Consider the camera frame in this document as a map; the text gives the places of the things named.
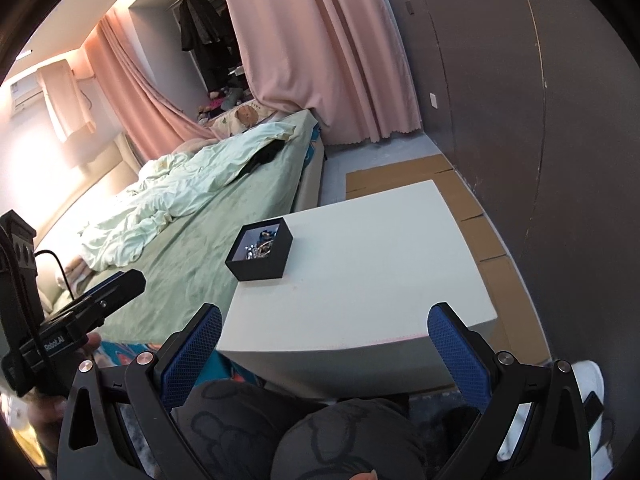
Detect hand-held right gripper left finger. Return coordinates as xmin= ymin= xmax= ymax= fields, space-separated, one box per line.
xmin=54 ymin=302 xmax=224 ymax=480

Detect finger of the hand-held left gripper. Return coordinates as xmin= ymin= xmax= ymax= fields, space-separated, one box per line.
xmin=74 ymin=268 xmax=147 ymax=319

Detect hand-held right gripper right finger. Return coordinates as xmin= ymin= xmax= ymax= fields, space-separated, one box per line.
xmin=426 ymin=301 xmax=589 ymax=480

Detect black jewelry box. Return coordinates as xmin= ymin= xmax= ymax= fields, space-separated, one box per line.
xmin=225 ymin=218 xmax=294 ymax=282

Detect person's left hand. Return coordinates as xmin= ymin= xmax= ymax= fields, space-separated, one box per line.
xmin=25 ymin=387 xmax=72 ymax=462

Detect brown cardboard sheet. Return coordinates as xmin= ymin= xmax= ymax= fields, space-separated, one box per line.
xmin=345 ymin=153 xmax=554 ymax=368

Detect bed with green sheet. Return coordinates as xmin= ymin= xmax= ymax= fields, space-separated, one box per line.
xmin=37 ymin=109 xmax=327 ymax=347

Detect cream bed headboard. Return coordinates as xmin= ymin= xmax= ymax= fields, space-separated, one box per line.
xmin=34 ymin=132 xmax=147 ymax=263

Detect pale green duvet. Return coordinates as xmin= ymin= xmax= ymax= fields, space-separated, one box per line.
xmin=77 ymin=121 xmax=297 ymax=269

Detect white table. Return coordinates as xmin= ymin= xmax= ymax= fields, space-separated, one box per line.
xmin=216 ymin=180 xmax=499 ymax=402

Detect person's grey trouser legs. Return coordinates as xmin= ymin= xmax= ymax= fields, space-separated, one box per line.
xmin=171 ymin=379 xmax=427 ymax=480

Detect person's white shoe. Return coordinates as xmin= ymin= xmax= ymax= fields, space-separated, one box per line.
xmin=496 ymin=360 xmax=607 ymax=462

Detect black garment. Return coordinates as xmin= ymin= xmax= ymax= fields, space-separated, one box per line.
xmin=240 ymin=140 xmax=287 ymax=177

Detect cream hanging cloth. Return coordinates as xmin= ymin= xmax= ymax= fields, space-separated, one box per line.
xmin=35 ymin=58 xmax=97 ymax=142

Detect pink window curtain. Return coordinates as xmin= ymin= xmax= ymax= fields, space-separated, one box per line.
xmin=82 ymin=10 xmax=217 ymax=162

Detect white air conditioner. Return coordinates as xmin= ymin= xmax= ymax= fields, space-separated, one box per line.
xmin=9 ymin=79 xmax=47 ymax=117

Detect printed cream pillow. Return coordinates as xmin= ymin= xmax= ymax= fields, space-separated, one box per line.
xmin=207 ymin=100 xmax=275 ymax=142

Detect pile of stuffed toys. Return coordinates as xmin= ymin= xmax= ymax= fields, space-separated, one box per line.
xmin=196 ymin=86 xmax=247 ymax=124

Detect blue printed cloth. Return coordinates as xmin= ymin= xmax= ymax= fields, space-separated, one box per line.
xmin=306 ymin=126 xmax=325 ymax=162

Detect dark hanging clothes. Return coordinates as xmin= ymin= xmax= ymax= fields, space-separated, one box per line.
xmin=176 ymin=0 xmax=247 ymax=97

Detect large pink curtain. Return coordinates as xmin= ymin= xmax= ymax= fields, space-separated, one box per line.
xmin=215 ymin=0 xmax=427 ymax=147

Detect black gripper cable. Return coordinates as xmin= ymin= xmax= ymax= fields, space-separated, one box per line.
xmin=32 ymin=251 xmax=77 ymax=307

